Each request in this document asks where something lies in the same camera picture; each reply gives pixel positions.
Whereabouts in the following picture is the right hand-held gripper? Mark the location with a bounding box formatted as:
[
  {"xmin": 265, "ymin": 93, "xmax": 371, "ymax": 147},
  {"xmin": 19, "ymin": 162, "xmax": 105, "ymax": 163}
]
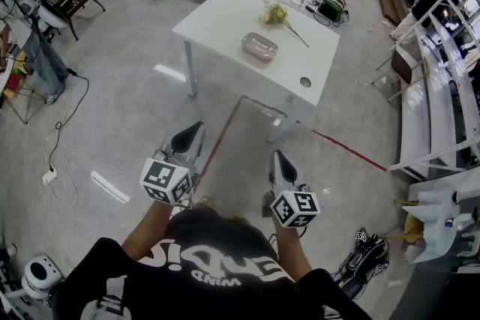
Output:
[{"xmin": 261, "ymin": 149, "xmax": 322, "ymax": 229}]

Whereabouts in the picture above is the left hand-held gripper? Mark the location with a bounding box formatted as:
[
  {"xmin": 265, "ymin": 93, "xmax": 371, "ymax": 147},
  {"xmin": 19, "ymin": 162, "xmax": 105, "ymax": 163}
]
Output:
[{"xmin": 139, "ymin": 121, "xmax": 206, "ymax": 208}]

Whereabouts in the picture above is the clear plastic container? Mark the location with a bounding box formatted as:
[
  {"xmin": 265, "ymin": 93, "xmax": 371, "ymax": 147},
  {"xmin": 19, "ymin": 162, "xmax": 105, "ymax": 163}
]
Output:
[{"xmin": 241, "ymin": 31, "xmax": 279, "ymax": 64}]

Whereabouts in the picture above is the person's left forearm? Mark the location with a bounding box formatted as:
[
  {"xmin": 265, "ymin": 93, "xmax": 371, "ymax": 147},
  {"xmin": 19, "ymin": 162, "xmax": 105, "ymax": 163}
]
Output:
[{"xmin": 121, "ymin": 198, "xmax": 182, "ymax": 259}]

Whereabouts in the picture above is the person's right forearm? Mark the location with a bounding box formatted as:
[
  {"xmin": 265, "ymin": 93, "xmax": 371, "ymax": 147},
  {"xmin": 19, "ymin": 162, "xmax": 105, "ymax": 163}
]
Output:
[{"xmin": 271, "ymin": 217, "xmax": 314, "ymax": 282}]

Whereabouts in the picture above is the spare hand-held gripper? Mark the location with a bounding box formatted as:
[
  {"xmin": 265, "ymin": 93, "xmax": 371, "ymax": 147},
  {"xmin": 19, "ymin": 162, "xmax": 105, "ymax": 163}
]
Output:
[{"xmin": 338, "ymin": 231, "xmax": 392, "ymax": 300}]

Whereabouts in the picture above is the white table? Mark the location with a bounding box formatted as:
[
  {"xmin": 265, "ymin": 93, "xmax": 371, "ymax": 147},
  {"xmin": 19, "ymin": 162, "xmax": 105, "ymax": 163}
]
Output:
[{"xmin": 171, "ymin": 0, "xmax": 341, "ymax": 144}]

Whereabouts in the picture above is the person's black printed t-shirt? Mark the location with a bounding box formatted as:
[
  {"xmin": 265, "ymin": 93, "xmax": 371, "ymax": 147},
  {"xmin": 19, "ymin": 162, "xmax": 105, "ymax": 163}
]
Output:
[{"xmin": 50, "ymin": 204, "xmax": 376, "ymax": 320}]

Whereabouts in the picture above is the white metal rack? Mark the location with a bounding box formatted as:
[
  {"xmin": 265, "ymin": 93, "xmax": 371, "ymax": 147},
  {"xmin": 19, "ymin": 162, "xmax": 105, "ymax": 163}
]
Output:
[{"xmin": 388, "ymin": 0, "xmax": 480, "ymax": 181}]

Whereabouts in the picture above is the white power strip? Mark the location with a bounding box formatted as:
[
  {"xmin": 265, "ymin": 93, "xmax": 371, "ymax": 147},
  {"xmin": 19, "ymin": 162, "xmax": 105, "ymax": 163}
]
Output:
[{"xmin": 41, "ymin": 166, "xmax": 59, "ymax": 186}]

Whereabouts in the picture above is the yellow artificial flower bouquet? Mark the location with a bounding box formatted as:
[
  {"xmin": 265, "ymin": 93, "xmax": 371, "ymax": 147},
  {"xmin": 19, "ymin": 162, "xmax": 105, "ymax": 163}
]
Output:
[{"xmin": 260, "ymin": 0, "xmax": 311, "ymax": 49}]

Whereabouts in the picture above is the brown seat metal chair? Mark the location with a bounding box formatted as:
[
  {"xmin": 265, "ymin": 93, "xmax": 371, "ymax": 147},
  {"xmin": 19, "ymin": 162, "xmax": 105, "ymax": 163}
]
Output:
[{"xmin": 370, "ymin": 44, "xmax": 431, "ymax": 103}]

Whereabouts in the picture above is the grey work counter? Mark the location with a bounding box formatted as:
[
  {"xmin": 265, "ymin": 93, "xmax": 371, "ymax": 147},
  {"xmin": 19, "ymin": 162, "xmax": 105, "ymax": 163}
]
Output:
[{"xmin": 389, "ymin": 170, "xmax": 480, "ymax": 320}]

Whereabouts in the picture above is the white round device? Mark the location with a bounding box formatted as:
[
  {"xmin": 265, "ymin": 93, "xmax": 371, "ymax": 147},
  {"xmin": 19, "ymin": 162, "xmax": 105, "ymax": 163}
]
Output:
[{"xmin": 21, "ymin": 254, "xmax": 63, "ymax": 301}]

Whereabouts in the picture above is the wooden pallet step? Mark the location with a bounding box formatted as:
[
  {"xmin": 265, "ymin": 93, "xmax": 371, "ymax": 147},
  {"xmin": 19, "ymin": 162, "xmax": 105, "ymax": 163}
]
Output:
[{"xmin": 374, "ymin": 0, "xmax": 410, "ymax": 28}]

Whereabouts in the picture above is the black floor cable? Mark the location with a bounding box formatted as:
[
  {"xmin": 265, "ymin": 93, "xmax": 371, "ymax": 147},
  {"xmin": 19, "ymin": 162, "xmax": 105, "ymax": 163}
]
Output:
[{"xmin": 47, "ymin": 67, "xmax": 90, "ymax": 172}]

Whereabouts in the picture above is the white floor cable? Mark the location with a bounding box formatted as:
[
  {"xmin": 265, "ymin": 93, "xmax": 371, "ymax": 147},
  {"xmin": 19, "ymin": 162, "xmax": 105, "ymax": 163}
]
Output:
[{"xmin": 42, "ymin": 148, "xmax": 144, "ymax": 208}]

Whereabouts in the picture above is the wire frame stand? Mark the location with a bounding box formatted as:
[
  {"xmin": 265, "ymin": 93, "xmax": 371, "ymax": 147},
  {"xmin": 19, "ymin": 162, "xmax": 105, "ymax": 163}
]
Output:
[{"xmin": 0, "ymin": 78, "xmax": 48, "ymax": 125}]

